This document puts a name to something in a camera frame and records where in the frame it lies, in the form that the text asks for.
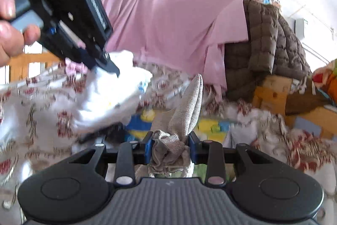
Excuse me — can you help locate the brown quilted jacket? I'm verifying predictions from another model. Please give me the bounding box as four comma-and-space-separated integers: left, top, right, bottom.
224, 0, 312, 101

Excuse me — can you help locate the beige knitted cloth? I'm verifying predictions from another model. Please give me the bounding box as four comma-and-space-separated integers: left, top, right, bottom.
147, 73, 204, 178

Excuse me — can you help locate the striped white baby towel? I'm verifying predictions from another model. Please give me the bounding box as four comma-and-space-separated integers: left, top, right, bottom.
71, 50, 153, 136

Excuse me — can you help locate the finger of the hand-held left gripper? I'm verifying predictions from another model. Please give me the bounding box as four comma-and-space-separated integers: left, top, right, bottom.
79, 50, 121, 77

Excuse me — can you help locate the brown printed cloth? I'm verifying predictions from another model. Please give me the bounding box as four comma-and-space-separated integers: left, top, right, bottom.
286, 83, 329, 116

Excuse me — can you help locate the grey cartoon print tray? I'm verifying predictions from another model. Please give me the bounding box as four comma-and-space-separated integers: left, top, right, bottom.
126, 106, 237, 148

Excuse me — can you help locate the floral satin blanket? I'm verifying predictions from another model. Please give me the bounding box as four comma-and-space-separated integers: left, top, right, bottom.
0, 59, 337, 225

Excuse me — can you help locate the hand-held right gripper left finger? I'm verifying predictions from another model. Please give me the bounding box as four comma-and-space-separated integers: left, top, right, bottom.
67, 137, 154, 186

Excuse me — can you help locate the wooden bunk frame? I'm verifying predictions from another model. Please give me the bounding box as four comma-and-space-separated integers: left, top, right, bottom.
253, 75, 337, 141

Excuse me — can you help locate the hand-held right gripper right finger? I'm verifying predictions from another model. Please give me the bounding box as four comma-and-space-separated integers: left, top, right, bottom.
188, 131, 272, 186

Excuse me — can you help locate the person's left hand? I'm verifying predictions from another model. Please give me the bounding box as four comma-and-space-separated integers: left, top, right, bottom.
0, 0, 42, 67

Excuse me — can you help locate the pink bed sheet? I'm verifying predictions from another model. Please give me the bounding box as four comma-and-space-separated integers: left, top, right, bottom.
99, 0, 253, 91

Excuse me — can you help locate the black sock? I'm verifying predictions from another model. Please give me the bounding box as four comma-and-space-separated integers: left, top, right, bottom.
78, 122, 127, 144

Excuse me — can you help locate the white air conditioner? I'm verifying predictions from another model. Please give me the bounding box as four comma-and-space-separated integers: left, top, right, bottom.
294, 18, 310, 39

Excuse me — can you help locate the wooden bed frame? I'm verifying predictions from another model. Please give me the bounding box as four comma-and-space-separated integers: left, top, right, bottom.
0, 52, 64, 83

